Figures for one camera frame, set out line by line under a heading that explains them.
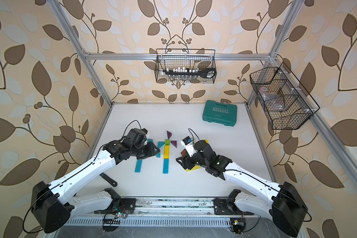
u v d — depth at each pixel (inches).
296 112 28.4
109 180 32.4
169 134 39.1
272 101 27.4
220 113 42.6
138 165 34.8
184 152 36.8
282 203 15.5
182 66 37.1
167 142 38.9
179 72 32.3
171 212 29.0
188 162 26.4
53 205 15.0
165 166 34.8
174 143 38.2
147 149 27.2
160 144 37.4
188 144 26.8
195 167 27.6
